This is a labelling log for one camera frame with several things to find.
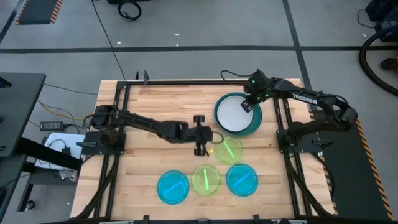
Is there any long black floor cable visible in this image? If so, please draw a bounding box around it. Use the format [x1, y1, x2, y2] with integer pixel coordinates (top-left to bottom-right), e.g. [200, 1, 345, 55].
[90, 0, 126, 80]

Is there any small translucent blue plate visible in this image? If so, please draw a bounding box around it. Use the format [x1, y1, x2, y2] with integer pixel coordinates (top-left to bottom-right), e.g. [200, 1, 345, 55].
[156, 169, 190, 205]
[225, 162, 259, 198]

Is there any large black hazard-edged mat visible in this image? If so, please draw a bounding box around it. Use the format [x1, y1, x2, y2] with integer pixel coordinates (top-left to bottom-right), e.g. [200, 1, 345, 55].
[310, 108, 396, 222]

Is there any large light blue-grey plate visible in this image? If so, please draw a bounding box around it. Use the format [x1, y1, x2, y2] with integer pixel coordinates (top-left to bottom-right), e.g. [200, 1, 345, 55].
[216, 95, 255, 133]

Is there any large dark green plate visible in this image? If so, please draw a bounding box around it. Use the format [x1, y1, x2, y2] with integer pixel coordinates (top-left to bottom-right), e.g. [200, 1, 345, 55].
[213, 91, 263, 138]

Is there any black desk top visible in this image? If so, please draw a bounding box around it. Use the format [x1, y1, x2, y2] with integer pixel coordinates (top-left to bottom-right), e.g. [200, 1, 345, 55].
[0, 72, 47, 158]

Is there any black aluminium table frame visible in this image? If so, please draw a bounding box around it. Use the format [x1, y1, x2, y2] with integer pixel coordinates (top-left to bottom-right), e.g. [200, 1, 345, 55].
[74, 70, 335, 224]

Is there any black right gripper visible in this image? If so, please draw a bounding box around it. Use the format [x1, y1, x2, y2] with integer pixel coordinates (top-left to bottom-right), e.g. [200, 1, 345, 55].
[240, 69, 275, 113]

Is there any small translucent green plate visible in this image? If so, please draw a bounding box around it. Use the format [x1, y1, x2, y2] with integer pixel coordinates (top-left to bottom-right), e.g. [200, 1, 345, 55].
[213, 136, 244, 165]
[190, 164, 222, 196]

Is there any white paper sheet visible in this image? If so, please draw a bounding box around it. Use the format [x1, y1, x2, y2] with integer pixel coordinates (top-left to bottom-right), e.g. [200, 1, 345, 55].
[34, 132, 86, 171]

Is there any yellow floor cable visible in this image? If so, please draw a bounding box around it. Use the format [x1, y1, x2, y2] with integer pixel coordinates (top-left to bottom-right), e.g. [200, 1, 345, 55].
[37, 100, 86, 121]

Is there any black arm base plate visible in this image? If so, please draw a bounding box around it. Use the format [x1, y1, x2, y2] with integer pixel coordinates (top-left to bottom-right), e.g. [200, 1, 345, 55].
[76, 130, 127, 156]
[276, 129, 333, 154]

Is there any black hazard-striped floor mat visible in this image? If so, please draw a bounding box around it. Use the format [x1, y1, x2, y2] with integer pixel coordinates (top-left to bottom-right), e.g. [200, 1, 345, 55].
[14, 0, 64, 26]

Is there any coiled black cable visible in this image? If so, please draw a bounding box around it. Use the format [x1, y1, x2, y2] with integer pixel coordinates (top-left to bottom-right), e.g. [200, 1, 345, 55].
[117, 0, 143, 22]

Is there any black desk leg frame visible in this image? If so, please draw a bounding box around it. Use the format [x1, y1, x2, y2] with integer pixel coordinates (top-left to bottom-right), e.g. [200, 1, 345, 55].
[0, 136, 83, 218]

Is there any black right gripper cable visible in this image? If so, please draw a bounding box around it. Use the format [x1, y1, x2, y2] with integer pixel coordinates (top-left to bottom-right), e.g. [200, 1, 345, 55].
[220, 69, 251, 82]

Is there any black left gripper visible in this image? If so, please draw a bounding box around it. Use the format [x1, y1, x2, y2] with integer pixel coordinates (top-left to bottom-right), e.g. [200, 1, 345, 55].
[185, 114, 216, 157]

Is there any thick black hose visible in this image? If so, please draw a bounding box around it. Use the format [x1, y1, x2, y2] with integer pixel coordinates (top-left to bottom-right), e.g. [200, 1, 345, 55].
[358, 27, 398, 97]

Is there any black power adapter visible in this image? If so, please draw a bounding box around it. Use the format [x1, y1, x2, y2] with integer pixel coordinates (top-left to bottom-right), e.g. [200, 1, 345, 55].
[39, 121, 65, 131]

